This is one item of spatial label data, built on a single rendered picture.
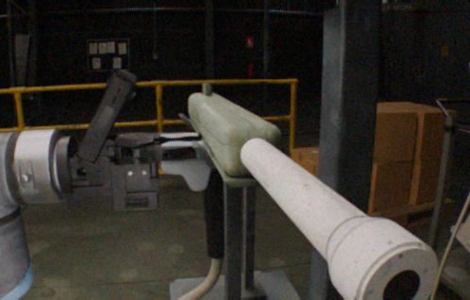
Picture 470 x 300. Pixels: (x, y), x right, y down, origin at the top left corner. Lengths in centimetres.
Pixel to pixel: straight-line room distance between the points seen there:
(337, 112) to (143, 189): 26
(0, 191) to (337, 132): 42
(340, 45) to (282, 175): 31
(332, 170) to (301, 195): 33
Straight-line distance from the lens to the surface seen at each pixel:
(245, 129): 27
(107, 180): 45
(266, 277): 73
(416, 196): 297
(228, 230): 38
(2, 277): 52
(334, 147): 49
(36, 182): 44
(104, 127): 43
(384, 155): 269
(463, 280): 208
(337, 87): 48
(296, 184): 18
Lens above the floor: 119
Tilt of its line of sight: 13 degrees down
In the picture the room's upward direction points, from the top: straight up
